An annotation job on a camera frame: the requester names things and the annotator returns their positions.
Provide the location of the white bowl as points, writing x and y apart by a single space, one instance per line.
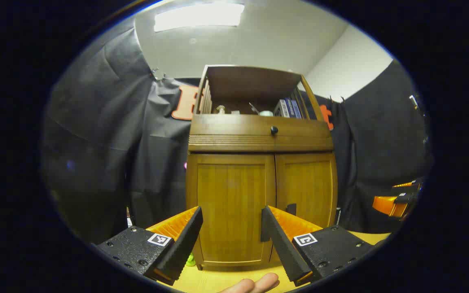
266 113

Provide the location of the green frog plush toy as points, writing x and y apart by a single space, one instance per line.
190 260

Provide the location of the metal clip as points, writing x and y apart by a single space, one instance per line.
156 73

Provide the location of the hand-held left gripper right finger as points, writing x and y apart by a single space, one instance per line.
283 248

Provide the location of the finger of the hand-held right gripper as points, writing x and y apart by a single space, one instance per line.
409 186
387 204

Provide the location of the wooden cabinet door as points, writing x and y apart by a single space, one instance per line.
312 183
230 191

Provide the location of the row of blue books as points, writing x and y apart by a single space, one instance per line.
289 108

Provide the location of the black backdrop cloth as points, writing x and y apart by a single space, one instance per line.
96 122

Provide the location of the wooden cabinet drawer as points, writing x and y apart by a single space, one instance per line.
226 130

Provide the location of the metal spoon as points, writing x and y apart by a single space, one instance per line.
254 108

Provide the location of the small pale figurine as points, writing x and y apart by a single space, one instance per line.
220 109

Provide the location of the ceiling light panel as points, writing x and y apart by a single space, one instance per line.
198 16

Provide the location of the wooden double-door shoe cabinet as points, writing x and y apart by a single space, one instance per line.
234 140

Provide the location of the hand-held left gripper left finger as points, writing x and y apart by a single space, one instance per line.
185 240

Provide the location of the black round drawer knob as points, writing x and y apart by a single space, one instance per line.
274 130

